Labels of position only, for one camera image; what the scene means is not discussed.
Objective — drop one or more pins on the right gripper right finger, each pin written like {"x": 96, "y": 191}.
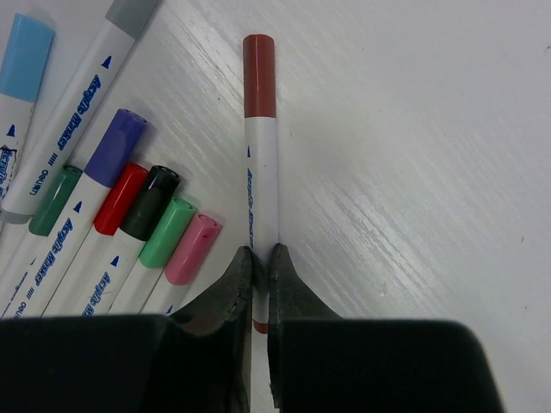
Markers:
{"x": 289, "y": 298}

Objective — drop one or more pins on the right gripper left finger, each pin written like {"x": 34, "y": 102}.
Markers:
{"x": 210, "y": 345}

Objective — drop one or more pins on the light green marker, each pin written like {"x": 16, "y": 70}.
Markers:
{"x": 153, "y": 258}

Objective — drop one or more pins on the pink marker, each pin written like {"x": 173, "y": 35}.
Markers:
{"x": 184, "y": 265}

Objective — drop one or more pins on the brown marker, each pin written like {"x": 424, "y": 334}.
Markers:
{"x": 259, "y": 62}

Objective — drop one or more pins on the black marker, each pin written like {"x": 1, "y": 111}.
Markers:
{"x": 108, "y": 276}

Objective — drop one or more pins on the purple marker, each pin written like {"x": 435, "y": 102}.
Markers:
{"x": 55, "y": 255}

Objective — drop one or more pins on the red marker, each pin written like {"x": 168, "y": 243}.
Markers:
{"x": 106, "y": 222}

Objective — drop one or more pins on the teal green marker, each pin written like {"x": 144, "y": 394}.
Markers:
{"x": 41, "y": 224}

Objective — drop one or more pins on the grey marker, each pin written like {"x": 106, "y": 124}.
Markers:
{"x": 123, "y": 24}

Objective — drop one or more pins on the light blue marker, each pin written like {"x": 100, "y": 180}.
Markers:
{"x": 22, "y": 69}

